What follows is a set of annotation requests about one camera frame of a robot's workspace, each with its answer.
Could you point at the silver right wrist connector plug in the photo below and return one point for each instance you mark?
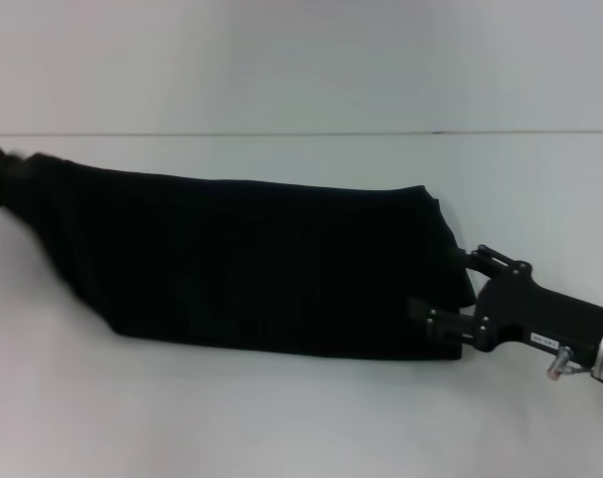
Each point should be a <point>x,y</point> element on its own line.
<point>557,363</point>

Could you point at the black shirt with FREE print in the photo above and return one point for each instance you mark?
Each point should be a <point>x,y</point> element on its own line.
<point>232,249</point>

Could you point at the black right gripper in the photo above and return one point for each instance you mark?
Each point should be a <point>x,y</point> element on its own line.
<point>535,313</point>

